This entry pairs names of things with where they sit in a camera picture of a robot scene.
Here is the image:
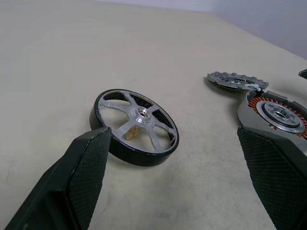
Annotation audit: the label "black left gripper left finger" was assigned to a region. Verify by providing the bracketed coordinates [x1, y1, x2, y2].
[4, 126, 112, 230]

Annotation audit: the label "grey toothed gear plate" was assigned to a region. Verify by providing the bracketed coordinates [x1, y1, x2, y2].
[207, 70, 269, 92]

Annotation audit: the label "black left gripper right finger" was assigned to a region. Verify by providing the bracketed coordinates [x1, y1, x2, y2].
[236, 126, 307, 230]

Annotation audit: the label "black rotor ring silver spokes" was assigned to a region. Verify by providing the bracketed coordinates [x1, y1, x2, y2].
[88, 89, 180, 167]

